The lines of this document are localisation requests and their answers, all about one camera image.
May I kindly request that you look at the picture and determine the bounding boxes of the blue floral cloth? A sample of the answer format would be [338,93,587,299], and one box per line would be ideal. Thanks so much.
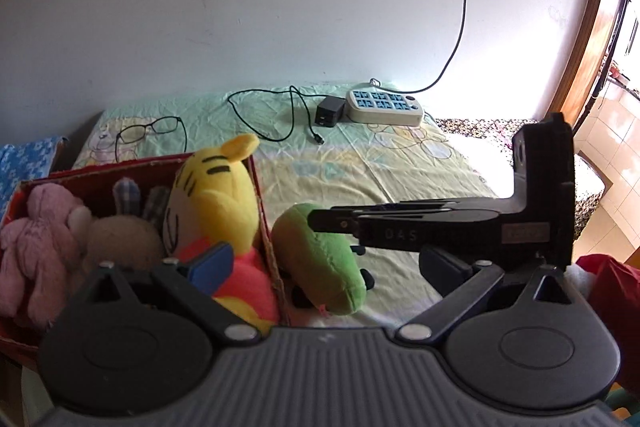
[0,136,68,218]

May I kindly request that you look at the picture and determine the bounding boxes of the black-framed eyeglasses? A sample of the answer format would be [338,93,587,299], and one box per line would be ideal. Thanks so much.
[114,117,188,162]

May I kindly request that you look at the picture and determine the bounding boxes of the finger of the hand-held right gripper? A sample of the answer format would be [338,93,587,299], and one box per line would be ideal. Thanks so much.
[307,198,513,248]

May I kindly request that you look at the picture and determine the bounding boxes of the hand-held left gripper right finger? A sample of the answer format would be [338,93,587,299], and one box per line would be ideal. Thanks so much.
[395,244,576,342]

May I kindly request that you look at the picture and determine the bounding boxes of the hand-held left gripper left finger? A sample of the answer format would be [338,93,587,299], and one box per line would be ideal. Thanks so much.
[65,241,263,339]

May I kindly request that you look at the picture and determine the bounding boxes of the yellow tiger plush toy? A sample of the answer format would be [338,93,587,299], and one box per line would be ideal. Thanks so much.
[162,134,281,338]

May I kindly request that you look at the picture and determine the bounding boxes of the thin black adapter cable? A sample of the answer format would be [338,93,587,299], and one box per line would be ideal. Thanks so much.
[227,85,326,145]

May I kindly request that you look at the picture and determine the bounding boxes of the black power adapter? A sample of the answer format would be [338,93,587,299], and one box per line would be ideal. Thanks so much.
[315,96,346,128]

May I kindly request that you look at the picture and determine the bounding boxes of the green plush toy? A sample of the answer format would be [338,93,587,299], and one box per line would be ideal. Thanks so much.
[270,203,376,318]

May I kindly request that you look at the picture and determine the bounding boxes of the black and white patterned cloth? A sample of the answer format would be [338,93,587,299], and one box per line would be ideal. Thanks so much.
[435,117,608,240]

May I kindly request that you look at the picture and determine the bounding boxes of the cartoon printed desktop cloth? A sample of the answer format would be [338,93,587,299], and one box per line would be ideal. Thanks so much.
[72,82,501,328]

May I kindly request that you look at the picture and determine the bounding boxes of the red bag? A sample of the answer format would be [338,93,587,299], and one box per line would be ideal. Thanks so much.
[575,254,640,395]

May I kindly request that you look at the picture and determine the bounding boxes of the red cardboard box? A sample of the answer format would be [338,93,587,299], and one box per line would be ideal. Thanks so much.
[0,152,291,353]

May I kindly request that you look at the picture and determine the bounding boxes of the wooden door frame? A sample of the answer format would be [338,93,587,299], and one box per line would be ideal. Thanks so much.
[550,0,633,132]

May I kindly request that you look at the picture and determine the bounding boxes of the pink plush toy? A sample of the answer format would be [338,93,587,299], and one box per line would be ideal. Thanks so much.
[0,183,93,330]

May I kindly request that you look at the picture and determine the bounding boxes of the white folded sheet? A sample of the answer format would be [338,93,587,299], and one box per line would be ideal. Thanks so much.
[450,139,516,198]

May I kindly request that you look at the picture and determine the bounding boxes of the white power strip blue sockets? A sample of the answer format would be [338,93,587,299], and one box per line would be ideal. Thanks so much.
[346,88,425,126]

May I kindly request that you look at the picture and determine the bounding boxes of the white plush rabbit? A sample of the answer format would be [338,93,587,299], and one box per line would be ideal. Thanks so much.
[70,177,173,278]

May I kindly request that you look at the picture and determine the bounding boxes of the black power strip cable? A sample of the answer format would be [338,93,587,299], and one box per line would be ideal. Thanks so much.
[370,0,485,94]

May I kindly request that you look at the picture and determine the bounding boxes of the black metal rail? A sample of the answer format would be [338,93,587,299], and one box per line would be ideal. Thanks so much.
[592,0,640,108]

